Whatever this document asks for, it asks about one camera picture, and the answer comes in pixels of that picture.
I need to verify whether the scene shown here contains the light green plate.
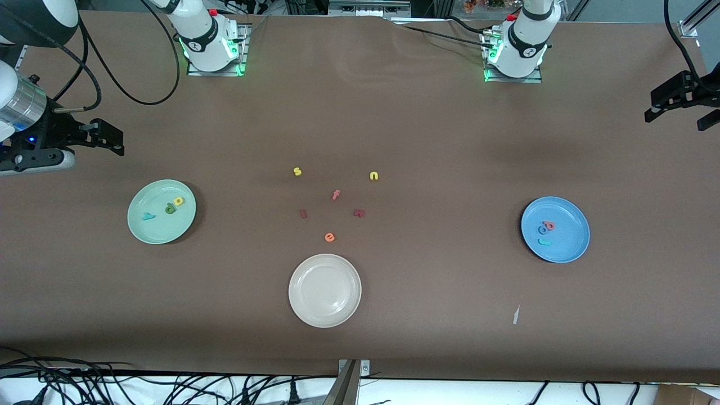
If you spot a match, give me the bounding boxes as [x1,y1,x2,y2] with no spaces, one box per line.
[127,179,197,245]

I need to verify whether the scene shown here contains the black table cable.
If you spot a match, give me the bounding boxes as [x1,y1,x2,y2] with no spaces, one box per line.
[444,16,496,34]
[400,25,487,47]

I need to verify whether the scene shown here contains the cream white plate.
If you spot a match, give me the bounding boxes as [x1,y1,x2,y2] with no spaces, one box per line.
[288,254,362,329]

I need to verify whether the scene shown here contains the tangled black floor cables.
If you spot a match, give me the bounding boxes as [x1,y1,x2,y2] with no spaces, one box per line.
[0,346,338,405]

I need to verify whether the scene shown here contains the grey metal frame piece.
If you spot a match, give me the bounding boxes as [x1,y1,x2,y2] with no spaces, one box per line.
[328,0,412,17]

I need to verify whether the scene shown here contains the blue plate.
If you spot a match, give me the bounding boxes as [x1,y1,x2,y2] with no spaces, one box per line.
[521,196,591,263]

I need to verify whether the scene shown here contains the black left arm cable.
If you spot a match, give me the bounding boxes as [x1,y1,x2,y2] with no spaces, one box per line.
[664,0,704,85]

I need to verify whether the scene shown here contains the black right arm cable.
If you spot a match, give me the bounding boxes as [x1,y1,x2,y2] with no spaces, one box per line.
[0,0,182,113]

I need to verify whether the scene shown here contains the brown table cover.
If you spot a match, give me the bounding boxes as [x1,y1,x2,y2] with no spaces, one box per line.
[0,10,720,384]

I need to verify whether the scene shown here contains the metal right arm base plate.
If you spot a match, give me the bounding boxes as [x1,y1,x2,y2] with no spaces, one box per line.
[187,22,251,77]

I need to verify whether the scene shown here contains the cardboard box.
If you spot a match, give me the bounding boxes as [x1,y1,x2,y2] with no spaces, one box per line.
[654,384,720,405]

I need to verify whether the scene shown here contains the grey angled beam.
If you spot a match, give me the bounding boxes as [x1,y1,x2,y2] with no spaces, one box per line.
[322,360,361,405]

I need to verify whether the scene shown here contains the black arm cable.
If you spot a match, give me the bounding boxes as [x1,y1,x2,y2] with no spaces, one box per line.
[0,0,182,113]
[664,0,704,85]

